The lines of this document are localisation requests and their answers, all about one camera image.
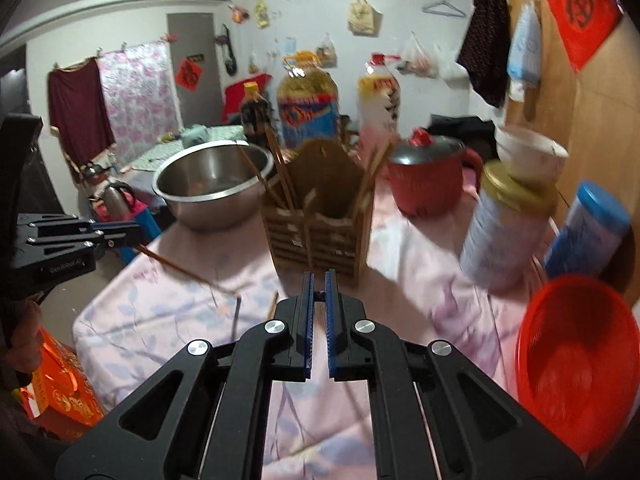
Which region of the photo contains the cream tote bag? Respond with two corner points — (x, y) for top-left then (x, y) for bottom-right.
(347, 0), (384, 37)

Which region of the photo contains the wooden chopstick holder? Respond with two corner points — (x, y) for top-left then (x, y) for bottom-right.
(260, 138), (376, 289)

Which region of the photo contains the pale green container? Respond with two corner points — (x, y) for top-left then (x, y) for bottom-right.
(179, 125), (209, 149)

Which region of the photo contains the red plastic basket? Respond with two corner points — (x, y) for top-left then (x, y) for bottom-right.
(515, 275), (640, 457)

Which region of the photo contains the tin can gold lid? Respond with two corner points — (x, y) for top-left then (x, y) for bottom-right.
(458, 160), (559, 294)

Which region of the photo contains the black hanging bag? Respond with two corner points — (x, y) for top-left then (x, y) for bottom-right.
(216, 24), (239, 77)

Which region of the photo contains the wooden wardrobe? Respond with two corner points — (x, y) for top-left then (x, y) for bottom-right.
(500, 0), (640, 311)

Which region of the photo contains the green patterned tablecloth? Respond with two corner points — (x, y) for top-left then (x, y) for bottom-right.
(124, 127), (247, 174)

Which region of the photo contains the orange red gift box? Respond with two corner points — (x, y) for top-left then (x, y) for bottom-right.
(20, 327), (107, 442)

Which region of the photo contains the white plastic bag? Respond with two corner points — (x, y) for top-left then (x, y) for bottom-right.
(435, 45), (469, 84)

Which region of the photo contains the blue white hanging bag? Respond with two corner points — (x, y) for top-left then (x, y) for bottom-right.
(506, 2), (544, 117)

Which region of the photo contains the person's left hand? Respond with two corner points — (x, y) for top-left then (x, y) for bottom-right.
(7, 300), (44, 387)

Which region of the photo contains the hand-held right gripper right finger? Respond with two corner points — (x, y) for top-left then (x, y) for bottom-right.
(325, 269), (586, 480)

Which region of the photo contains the dark hanging garment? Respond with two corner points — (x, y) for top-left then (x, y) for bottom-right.
(455, 0), (512, 109)

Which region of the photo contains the white ceramic bowl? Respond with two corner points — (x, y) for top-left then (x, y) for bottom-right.
(494, 125), (570, 191)

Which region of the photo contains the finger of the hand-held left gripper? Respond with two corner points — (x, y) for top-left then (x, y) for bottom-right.
(16, 233), (144, 257)
(16, 214), (144, 237)

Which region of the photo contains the small red door poster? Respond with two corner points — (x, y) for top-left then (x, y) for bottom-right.
(175, 58), (204, 94)

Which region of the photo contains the blue plastic stool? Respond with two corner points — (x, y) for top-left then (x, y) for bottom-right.
(120, 202), (164, 267)

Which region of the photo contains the clear plastic bag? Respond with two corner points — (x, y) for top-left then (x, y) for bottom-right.
(400, 32), (439, 79)

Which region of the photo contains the steel kettle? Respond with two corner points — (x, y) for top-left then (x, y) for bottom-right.
(102, 182), (139, 224)

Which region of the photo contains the grey door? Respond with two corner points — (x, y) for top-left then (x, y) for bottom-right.
(167, 11), (224, 129)

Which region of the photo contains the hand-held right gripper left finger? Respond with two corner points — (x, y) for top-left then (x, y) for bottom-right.
(56, 270), (316, 480)

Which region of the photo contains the blue lidded container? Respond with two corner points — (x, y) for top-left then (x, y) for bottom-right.
(543, 181), (632, 281)

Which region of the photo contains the large cooking oil bottle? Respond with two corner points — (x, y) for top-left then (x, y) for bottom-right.
(276, 50), (342, 152)

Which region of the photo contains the pink floral curtain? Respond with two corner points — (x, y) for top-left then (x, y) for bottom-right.
(97, 40), (184, 164)

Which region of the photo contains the steel pot lid red knob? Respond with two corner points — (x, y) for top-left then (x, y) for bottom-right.
(387, 129), (467, 166)

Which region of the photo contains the wire clothes hanger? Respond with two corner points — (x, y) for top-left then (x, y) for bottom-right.
(421, 0), (467, 19)

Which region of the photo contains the red paper poster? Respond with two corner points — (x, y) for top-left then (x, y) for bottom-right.
(545, 0), (624, 72)

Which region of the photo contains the red cooking pot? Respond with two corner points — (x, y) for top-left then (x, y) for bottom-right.
(387, 147), (485, 219)

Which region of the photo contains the stainless steel bowl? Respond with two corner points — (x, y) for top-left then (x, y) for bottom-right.
(152, 141), (275, 234)

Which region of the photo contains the dark soy sauce bottle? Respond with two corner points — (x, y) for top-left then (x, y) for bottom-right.
(241, 82), (275, 149)

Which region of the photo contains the red cloth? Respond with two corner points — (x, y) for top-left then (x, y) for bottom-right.
(223, 74), (274, 124)

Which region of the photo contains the small printed hanging bag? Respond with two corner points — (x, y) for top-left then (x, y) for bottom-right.
(316, 35), (339, 69)

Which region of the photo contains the clear bottle yellow label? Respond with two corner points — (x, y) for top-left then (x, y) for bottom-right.
(357, 53), (403, 155)

